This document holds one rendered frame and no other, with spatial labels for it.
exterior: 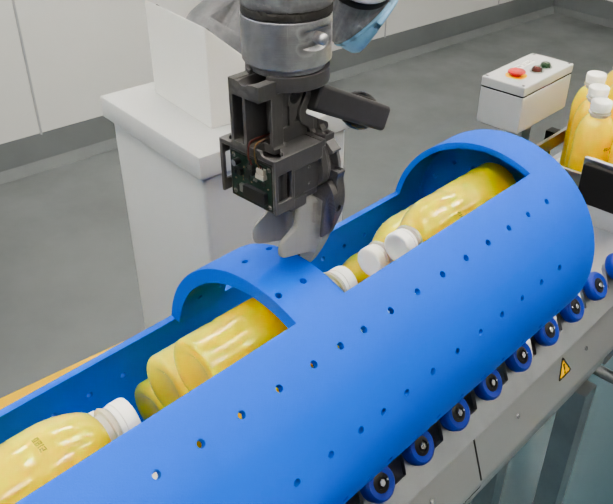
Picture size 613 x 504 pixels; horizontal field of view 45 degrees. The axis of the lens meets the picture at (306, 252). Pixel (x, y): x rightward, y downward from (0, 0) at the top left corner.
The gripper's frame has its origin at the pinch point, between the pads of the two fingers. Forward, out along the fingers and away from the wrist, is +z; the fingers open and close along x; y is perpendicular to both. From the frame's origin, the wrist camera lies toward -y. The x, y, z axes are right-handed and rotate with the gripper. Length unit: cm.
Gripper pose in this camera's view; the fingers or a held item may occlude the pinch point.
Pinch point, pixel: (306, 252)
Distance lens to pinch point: 74.6
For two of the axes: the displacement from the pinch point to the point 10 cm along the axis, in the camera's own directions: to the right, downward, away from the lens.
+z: 0.0, 8.3, 5.6
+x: 7.1, 3.9, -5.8
